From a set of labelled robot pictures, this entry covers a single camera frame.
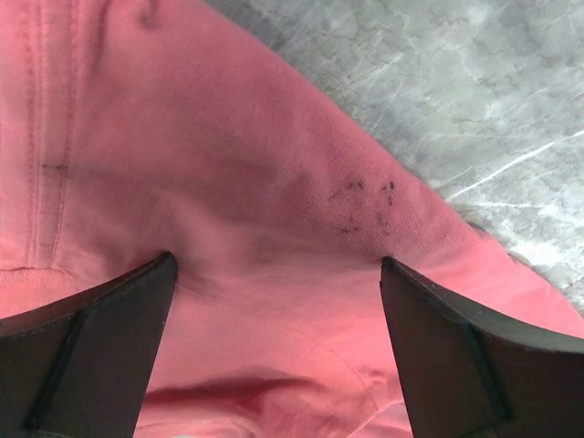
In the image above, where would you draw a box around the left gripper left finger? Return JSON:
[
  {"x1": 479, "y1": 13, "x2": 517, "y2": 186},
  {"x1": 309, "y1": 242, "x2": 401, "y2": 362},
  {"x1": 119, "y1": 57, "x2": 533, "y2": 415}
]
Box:
[{"x1": 1, "y1": 253, "x2": 177, "y2": 438}]

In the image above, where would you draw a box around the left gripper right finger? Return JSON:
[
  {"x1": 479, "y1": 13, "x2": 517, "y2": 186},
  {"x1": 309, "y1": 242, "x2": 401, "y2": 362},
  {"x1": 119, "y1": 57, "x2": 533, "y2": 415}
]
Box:
[{"x1": 381, "y1": 257, "x2": 583, "y2": 438}]

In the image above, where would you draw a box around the salmon pink t shirt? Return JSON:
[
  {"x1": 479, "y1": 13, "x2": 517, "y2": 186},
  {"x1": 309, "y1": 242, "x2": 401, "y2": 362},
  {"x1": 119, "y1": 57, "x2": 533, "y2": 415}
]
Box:
[{"x1": 1, "y1": 1, "x2": 583, "y2": 437}]

